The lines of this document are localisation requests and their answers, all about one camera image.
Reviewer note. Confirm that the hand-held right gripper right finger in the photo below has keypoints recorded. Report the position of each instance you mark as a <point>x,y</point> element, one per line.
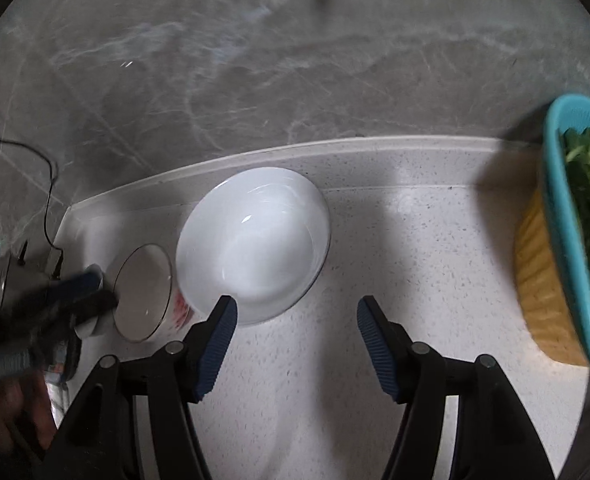
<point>377,350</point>

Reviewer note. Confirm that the stainless steel rice cooker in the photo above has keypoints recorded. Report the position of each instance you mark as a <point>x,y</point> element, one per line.
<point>12,275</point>

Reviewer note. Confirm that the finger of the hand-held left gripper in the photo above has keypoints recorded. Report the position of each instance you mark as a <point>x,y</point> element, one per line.
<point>92,306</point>
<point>72,287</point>

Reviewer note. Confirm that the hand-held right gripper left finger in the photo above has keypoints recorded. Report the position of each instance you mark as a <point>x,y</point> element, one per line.
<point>217,345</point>

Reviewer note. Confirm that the person's left hand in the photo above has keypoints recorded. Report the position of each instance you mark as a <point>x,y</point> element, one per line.
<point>0,410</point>

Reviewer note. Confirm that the patterned dark rim bowl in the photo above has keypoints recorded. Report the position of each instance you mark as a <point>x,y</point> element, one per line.
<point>142,292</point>

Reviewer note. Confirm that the yellow ribbed basin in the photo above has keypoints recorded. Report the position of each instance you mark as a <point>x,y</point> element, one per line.
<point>540,290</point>

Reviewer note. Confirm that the large white bowl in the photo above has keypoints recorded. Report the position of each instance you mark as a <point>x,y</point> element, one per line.
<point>252,245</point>

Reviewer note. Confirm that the small white bowl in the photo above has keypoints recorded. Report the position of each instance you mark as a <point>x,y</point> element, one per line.
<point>95,329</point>

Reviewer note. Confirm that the teal colander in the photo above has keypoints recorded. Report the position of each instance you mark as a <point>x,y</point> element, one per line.
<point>570,260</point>

